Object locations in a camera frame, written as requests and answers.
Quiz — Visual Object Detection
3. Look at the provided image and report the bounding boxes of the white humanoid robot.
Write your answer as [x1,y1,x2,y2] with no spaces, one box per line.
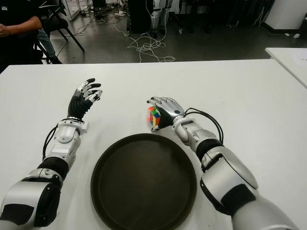
[150,0,173,36]

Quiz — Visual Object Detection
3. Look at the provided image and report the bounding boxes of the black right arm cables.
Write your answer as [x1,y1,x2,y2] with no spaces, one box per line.
[186,107,225,146]

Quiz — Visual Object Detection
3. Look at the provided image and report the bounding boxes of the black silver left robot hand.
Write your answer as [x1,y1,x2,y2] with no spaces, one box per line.
[67,78,103,119]

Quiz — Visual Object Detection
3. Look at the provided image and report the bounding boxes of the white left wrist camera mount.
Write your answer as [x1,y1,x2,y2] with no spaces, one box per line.
[80,121,91,134]

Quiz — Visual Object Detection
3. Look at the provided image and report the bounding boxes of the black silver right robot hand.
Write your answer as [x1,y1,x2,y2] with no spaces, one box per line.
[145,96,186,132]

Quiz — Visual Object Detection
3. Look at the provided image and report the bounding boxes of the white cabinet with black base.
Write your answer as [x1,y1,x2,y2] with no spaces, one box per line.
[263,0,307,34]

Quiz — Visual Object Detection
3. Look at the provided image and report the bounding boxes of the white side table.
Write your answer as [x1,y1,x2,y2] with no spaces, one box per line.
[265,47,307,88]

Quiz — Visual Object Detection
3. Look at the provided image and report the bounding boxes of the white tangled floor cable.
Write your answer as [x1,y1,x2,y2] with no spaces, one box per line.
[116,23,176,63]

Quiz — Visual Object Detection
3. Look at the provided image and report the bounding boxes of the multicoloured Rubik's cube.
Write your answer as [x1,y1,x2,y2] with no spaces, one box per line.
[146,105,161,128]

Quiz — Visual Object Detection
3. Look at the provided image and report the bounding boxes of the black chair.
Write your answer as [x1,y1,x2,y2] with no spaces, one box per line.
[32,0,85,64]

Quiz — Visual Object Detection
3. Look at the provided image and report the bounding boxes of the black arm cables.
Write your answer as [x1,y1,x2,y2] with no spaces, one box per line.
[186,107,225,146]
[42,124,60,161]

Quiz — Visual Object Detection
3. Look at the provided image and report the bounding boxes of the white framed glass case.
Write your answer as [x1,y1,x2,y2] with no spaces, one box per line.
[61,0,83,21]

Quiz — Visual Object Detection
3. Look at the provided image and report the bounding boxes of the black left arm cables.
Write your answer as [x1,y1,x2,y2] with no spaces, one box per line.
[42,124,60,161]

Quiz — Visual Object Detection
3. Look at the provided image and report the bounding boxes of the dark brown round plate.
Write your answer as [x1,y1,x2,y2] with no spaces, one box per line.
[90,133,198,230]

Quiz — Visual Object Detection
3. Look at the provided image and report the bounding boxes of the seated person in black shirt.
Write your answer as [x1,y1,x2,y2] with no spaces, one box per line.
[0,0,63,72]

